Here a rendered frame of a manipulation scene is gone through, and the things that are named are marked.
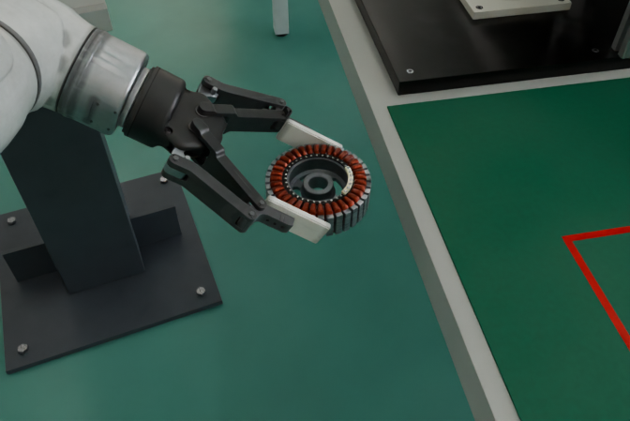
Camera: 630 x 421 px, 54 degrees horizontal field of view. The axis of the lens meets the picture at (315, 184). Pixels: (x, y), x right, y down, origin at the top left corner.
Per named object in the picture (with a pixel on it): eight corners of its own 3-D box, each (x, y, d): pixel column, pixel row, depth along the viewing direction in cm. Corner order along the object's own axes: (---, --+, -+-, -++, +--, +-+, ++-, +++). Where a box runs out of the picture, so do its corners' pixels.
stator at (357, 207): (257, 233, 65) (255, 209, 62) (276, 159, 73) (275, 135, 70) (365, 245, 64) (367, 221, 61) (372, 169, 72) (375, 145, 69)
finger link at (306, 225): (269, 193, 60) (267, 199, 60) (331, 223, 62) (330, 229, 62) (256, 210, 62) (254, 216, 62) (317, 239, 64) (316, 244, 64)
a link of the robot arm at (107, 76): (49, 131, 60) (109, 157, 61) (69, 65, 53) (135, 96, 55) (85, 75, 66) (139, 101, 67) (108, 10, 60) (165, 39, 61)
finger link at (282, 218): (248, 195, 60) (242, 218, 58) (294, 218, 61) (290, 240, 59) (243, 203, 61) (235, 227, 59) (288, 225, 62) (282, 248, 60)
